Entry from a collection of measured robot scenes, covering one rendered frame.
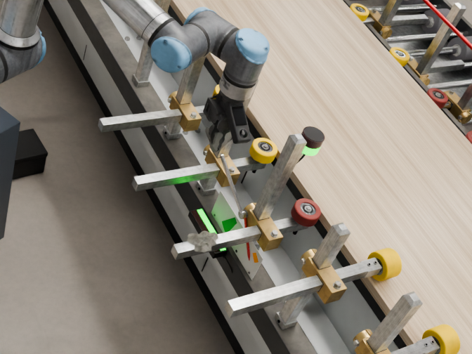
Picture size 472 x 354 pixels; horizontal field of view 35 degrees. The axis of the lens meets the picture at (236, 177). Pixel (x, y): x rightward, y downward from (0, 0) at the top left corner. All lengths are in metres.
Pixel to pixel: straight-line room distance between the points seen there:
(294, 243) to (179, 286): 0.76
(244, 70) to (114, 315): 1.27
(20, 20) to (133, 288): 1.12
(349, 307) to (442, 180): 0.55
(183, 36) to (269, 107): 0.67
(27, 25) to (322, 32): 1.11
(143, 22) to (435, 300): 1.06
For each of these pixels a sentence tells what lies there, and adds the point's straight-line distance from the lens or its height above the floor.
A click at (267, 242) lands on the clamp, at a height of 0.86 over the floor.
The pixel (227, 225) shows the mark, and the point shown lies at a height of 0.74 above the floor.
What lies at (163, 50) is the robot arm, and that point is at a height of 1.29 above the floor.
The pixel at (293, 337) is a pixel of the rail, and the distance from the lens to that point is 2.10.
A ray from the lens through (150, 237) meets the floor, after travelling 3.10.
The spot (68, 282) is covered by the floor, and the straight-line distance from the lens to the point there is 2.89.
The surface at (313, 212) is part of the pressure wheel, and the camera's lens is 2.13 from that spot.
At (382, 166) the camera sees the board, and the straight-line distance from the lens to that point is 2.41.
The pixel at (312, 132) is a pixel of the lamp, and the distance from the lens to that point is 1.94.
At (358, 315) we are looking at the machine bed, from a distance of 2.19.
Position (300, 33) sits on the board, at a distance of 2.82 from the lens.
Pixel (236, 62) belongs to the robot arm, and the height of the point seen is 1.28.
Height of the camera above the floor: 2.33
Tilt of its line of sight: 42 degrees down
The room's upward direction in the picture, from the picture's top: 24 degrees clockwise
